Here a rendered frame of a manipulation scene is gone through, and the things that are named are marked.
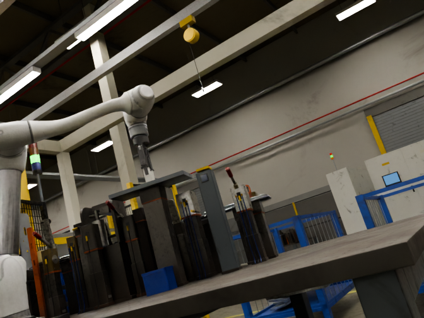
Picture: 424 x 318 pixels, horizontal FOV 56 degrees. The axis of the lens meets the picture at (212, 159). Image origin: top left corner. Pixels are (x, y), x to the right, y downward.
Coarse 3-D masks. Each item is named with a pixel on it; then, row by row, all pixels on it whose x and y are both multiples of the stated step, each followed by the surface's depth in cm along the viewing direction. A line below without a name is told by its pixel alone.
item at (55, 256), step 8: (56, 248) 210; (48, 256) 204; (56, 256) 208; (48, 264) 203; (56, 264) 206; (48, 272) 202; (56, 272) 205; (48, 280) 203; (56, 280) 203; (56, 288) 201; (56, 296) 200; (64, 296) 204; (56, 304) 199; (64, 304) 202; (56, 312) 198; (64, 312) 200
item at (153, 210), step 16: (144, 192) 178; (160, 192) 176; (144, 208) 177; (160, 208) 175; (160, 224) 174; (160, 240) 173; (176, 240) 177; (160, 256) 171; (176, 256) 171; (176, 272) 168
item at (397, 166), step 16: (416, 144) 842; (368, 160) 890; (384, 160) 872; (400, 160) 856; (416, 160) 840; (384, 176) 867; (400, 176) 854; (416, 176) 838; (384, 192) 867; (416, 192) 835; (400, 208) 849; (416, 208) 833
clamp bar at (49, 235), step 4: (44, 220) 211; (48, 220) 213; (44, 224) 211; (48, 224) 212; (44, 228) 211; (48, 228) 211; (44, 232) 211; (48, 232) 211; (44, 236) 211; (48, 236) 211; (52, 236) 212; (48, 240) 210; (52, 240) 211; (52, 244) 210; (48, 248) 210; (52, 248) 210
